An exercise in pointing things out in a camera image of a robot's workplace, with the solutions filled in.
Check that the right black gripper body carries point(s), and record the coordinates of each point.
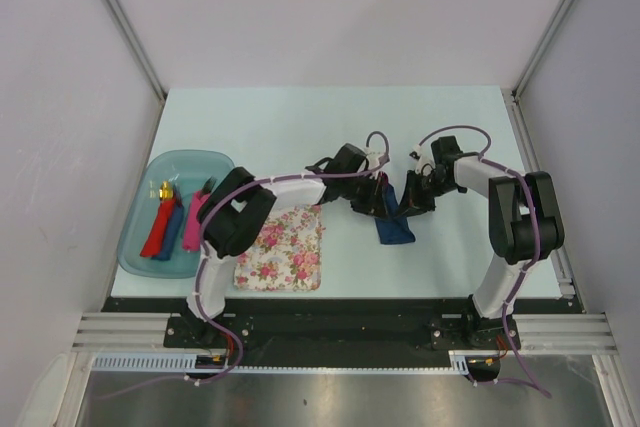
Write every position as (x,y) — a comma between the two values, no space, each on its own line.
(431,187)

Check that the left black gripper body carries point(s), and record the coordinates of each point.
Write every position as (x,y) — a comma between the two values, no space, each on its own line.
(359,191)

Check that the dark blue paper napkin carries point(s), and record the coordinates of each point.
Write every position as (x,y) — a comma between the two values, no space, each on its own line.
(393,230)

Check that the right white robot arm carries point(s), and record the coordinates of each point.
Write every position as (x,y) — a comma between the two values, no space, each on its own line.
(524,220)

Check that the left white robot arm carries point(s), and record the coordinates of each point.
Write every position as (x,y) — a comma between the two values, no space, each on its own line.
(235,212)

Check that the black utensil in pink roll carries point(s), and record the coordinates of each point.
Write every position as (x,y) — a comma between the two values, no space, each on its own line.
(208,186)

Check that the pink napkin roll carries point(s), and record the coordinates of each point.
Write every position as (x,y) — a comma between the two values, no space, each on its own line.
(191,237)

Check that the blue napkin roll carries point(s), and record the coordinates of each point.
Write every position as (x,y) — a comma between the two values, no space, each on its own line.
(173,229)

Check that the gold utensil in roll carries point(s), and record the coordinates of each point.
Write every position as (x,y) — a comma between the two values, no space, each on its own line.
(167,191)

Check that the teal plastic tray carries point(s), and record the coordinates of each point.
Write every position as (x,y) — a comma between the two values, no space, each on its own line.
(188,170)

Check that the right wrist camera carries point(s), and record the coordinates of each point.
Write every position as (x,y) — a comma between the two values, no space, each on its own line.
(424,162)

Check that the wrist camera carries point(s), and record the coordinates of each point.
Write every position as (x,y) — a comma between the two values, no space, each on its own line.
(375,160)
(424,162)

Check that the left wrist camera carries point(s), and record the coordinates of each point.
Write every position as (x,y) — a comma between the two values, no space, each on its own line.
(375,160)

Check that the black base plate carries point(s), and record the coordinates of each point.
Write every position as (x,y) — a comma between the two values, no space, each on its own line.
(347,333)

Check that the white cable duct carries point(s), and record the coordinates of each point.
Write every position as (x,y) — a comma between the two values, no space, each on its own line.
(205,364)

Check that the aluminium frame rail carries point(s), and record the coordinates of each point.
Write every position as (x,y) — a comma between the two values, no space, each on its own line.
(540,334)

